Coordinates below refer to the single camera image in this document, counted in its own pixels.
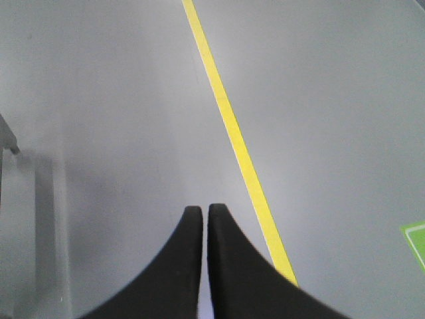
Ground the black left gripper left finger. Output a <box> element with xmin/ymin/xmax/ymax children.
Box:
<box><xmin>83</xmin><ymin>206</ymin><xmax>203</xmax><ymax>318</ymax></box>

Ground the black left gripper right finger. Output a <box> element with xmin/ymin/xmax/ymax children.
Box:
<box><xmin>207</xmin><ymin>203</ymin><xmax>344</xmax><ymax>318</ymax></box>

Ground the green floor safety sign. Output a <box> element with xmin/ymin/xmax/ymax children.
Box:
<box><xmin>400</xmin><ymin>221</ymin><xmax>425</xmax><ymax>271</ymax></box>

